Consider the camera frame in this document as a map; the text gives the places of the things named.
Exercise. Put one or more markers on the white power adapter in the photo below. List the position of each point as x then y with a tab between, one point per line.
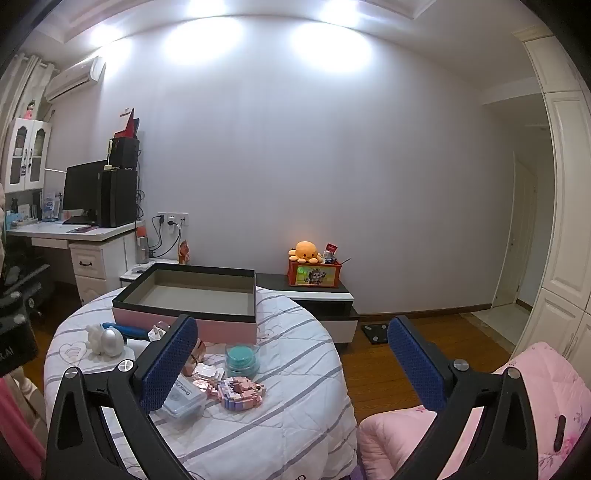
157	331

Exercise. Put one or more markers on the orange cap water bottle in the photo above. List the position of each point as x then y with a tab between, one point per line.
142	247

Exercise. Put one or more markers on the clear dental flossers box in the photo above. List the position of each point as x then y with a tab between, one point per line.
184	400

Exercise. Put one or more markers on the black computer monitor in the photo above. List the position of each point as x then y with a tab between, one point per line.
81	192

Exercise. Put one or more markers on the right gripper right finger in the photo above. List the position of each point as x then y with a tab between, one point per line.
504	445

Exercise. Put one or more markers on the blue comb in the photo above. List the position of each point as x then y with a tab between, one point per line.
128	332

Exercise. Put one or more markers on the teal round clear case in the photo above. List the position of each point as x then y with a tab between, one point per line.
241	360

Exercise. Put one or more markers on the white pink block toy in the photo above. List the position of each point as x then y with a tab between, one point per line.
206	378

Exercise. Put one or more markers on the black floor scale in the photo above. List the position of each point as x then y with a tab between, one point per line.
377	334

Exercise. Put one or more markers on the black computer tower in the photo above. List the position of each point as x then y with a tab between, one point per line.
116	197

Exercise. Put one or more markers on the white wall power strip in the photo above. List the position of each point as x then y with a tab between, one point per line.
179	218

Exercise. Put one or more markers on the pink block figure toy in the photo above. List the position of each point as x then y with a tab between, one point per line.
240	393

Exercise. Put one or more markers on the black speaker box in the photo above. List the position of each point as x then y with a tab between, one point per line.
123	153

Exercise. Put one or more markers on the white air conditioner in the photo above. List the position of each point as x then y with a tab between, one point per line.
85	73

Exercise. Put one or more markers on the orange octopus plush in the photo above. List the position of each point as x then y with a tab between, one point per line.
305	252

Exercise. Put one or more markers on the rose gold cylinder cup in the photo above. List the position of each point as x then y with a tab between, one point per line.
195	356

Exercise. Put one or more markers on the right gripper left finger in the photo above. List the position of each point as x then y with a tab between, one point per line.
80	445

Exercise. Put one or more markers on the red orange storage box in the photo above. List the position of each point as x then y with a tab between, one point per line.
313	275

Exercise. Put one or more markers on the white desk with drawers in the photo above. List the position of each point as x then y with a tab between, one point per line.
98	257

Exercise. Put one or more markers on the black white tv cabinet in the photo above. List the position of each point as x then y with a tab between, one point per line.
333	307

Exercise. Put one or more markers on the white glass door cabinet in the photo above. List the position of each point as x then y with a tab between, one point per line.
25	155

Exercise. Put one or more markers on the white striped table cloth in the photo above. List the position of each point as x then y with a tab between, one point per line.
305	428

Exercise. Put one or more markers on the pink black storage box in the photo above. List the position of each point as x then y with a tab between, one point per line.
221	300

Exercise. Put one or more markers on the black office chair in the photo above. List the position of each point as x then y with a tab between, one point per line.
26	271

